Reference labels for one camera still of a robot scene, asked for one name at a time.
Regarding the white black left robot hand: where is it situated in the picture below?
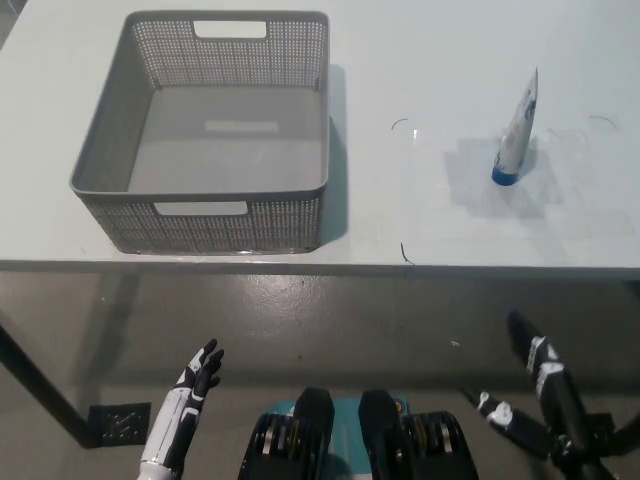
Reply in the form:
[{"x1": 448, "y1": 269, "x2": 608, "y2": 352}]
[{"x1": 140, "y1": 338, "x2": 226, "y2": 472}]

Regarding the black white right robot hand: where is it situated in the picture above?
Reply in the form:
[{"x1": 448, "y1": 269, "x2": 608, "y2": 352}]
[{"x1": 461, "y1": 310, "x2": 592, "y2": 462}]

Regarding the white blue shampoo tube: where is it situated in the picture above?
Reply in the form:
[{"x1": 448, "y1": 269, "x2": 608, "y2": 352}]
[{"x1": 490, "y1": 66, "x2": 541, "y2": 187}]

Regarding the black table foot plate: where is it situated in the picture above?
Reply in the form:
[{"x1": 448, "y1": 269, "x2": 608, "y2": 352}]
[
  {"x1": 88, "y1": 401, "x2": 152, "y2": 447},
  {"x1": 587, "y1": 413, "x2": 619, "y2": 439}
]

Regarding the black robot torso teal top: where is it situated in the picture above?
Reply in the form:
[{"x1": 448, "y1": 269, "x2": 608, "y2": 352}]
[{"x1": 238, "y1": 386, "x2": 482, "y2": 480}]

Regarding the grey perforated plastic basket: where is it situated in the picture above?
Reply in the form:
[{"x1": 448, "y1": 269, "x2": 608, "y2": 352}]
[{"x1": 68, "y1": 9, "x2": 333, "y2": 255}]

